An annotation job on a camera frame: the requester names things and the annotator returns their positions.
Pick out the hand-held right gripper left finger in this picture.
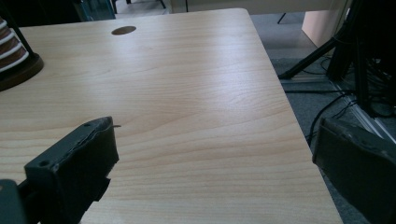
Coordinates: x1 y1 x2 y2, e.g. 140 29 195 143
23 116 120 224

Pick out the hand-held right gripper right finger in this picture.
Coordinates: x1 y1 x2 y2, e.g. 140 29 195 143
312 117 396 224

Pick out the striped object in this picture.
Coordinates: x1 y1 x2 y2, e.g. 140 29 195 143
0 6 45 92

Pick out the stack of brown paper cups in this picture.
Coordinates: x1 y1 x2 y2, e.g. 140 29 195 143
0 17 30 74

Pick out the beige board panel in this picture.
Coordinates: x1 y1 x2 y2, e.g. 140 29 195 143
301 8 350 49

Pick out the dark cabinet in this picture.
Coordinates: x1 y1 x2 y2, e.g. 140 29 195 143
73 0 117 22

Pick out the metal floor rail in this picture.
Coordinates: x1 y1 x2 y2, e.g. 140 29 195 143
330 79 396 145

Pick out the black floor cable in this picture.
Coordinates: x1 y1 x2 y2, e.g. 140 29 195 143
305 92 357 145

